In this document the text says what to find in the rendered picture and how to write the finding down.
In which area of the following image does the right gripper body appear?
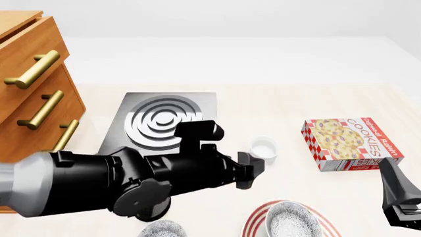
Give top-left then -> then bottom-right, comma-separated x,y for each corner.
381,196 -> 421,230

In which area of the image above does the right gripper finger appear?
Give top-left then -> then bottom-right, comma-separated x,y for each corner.
378,156 -> 421,206

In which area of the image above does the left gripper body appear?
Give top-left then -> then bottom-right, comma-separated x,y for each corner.
235,151 -> 266,190

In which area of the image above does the small white bowl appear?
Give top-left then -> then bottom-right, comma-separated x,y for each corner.
250,135 -> 279,165

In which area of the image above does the white plate with red rings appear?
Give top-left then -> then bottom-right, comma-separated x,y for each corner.
241,197 -> 343,237

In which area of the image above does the grey patterned bowl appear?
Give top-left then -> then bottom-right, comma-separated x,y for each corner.
264,200 -> 325,237
137,219 -> 189,237

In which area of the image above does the flat stove plate with rings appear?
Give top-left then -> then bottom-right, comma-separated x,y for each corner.
97,92 -> 218,157

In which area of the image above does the wooden cabinet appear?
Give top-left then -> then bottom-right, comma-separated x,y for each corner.
0,10 -> 87,213

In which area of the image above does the red white cookie box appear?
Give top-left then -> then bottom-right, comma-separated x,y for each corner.
301,117 -> 405,172

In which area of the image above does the large wooden drawer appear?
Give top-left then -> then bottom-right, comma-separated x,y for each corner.
0,16 -> 70,124

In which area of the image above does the brass drawer handle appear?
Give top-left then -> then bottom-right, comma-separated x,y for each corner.
16,90 -> 65,131
51,118 -> 80,153
3,49 -> 61,90

